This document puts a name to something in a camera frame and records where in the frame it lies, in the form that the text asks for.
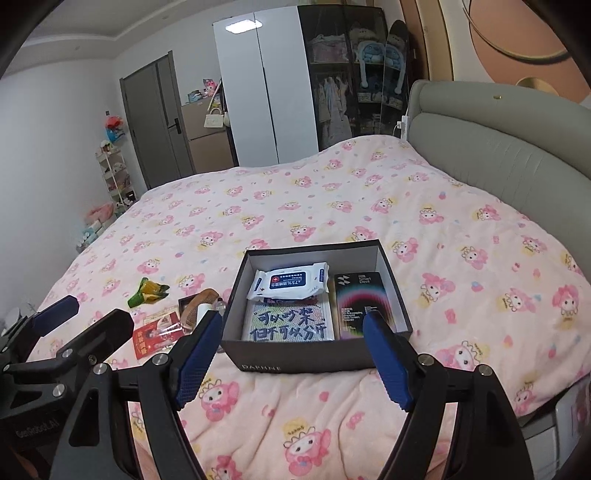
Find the black glass display cabinet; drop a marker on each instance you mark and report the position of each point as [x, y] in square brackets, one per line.
[359, 70]

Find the white shoe rack shelf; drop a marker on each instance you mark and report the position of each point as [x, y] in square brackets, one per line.
[116, 176]

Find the white cylindrical roll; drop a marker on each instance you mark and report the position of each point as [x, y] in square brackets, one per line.
[202, 310]

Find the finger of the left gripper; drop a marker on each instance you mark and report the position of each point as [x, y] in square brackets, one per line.
[83, 336]
[20, 339]

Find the red packet card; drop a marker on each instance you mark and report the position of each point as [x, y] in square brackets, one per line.
[158, 334]

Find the grey padded headboard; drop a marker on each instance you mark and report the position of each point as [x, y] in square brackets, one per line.
[528, 148]

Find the grey door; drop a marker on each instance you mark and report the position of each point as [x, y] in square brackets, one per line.
[153, 114]

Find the brown cabinet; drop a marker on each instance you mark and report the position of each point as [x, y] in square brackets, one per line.
[209, 147]

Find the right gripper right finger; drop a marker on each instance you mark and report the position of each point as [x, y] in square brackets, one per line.
[418, 384]

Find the small black box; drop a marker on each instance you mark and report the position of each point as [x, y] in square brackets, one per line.
[187, 303]

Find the green yellow plastic wrapper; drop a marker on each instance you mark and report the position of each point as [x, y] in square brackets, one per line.
[148, 292]

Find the white wet wipes pack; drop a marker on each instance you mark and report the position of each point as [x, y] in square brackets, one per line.
[291, 283]

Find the black cardboard shoe box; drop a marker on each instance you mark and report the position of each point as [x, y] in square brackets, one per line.
[313, 357]

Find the white wardrobe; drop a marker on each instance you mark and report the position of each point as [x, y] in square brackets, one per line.
[267, 87]

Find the black screen protector box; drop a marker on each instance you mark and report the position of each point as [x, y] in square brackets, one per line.
[358, 294]

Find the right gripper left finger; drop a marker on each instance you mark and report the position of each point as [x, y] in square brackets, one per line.
[165, 388]

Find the wooden comb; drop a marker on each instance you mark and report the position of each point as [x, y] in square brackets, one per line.
[208, 295]

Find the cartoon diamond painting sheet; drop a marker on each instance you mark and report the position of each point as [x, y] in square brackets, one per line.
[289, 321]

